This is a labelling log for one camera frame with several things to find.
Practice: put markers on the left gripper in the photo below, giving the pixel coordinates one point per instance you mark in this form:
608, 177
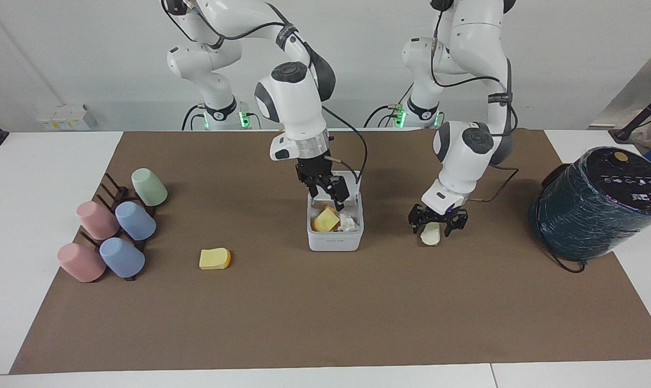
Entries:
441, 213

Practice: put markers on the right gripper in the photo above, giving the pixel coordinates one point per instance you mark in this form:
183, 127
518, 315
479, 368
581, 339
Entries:
312, 168

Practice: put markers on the white trash piece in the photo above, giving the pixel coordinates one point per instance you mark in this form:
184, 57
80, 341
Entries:
431, 236

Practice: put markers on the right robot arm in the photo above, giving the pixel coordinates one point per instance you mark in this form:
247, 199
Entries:
296, 102

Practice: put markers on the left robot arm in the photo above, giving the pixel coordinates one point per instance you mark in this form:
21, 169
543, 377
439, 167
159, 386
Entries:
465, 145

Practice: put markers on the bread slice in bin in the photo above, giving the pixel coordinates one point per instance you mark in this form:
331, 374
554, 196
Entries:
325, 220

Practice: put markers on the white square bin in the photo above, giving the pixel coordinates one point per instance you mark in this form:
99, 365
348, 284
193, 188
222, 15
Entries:
333, 241

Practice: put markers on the white crumpled paper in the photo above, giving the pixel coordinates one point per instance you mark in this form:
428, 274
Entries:
349, 222

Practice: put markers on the yellow bread slice on mat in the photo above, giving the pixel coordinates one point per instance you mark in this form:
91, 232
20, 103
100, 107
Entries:
214, 259

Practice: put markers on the green cup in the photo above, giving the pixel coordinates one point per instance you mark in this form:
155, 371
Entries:
149, 187

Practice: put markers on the blue cup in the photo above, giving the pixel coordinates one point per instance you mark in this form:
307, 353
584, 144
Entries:
136, 221
122, 257

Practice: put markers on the dark brown cup rack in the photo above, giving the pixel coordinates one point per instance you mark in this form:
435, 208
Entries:
116, 189

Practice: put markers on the pink cup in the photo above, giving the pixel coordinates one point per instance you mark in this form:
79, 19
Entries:
97, 220
81, 262

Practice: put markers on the white box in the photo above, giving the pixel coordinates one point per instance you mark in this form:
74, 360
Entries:
64, 117

